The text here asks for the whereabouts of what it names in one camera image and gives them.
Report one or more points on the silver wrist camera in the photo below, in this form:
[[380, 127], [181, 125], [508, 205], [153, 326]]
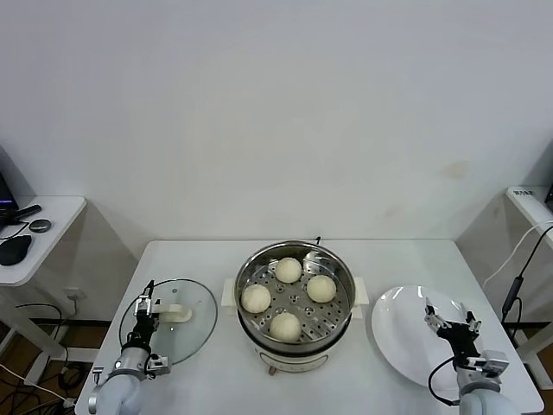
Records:
[[160, 365], [494, 363]]

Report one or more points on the white side table with mouse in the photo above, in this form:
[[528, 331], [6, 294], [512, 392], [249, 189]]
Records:
[[52, 242]]

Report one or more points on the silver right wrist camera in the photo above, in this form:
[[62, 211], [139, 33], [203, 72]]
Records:
[[494, 363]]

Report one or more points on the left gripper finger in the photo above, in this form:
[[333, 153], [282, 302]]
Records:
[[141, 307], [156, 301]]

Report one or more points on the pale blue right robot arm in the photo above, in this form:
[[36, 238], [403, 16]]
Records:
[[479, 397]]

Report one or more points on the white wall socket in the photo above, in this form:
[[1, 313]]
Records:
[[72, 294]]

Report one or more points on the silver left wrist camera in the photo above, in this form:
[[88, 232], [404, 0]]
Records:
[[160, 365]]

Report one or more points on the printed white label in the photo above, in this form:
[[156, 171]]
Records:
[[521, 193]]

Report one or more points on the round white plate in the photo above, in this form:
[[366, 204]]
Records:
[[402, 320]]

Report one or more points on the black computer mouse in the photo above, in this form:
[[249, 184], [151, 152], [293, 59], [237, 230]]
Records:
[[15, 250]]

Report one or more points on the white electric cooker base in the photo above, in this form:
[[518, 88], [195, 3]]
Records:
[[294, 361]]

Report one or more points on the round dark grey disc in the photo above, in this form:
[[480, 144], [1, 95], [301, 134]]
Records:
[[40, 225]]

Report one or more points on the white steamed baozi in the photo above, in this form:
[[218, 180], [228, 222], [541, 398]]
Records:
[[288, 270], [285, 327], [321, 289], [256, 299]]

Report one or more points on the black remote stick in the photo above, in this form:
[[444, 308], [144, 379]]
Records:
[[23, 212]]

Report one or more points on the dark computer monitor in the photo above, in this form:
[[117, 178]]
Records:
[[4, 190]]

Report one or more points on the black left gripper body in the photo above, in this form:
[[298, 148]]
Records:
[[142, 328]]

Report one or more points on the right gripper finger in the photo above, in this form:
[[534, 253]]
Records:
[[473, 324], [433, 319]]

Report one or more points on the stainless perforated steamer basket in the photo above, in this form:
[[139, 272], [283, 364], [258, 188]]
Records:
[[255, 266]]

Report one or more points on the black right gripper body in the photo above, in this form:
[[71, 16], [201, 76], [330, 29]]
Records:
[[462, 339]]

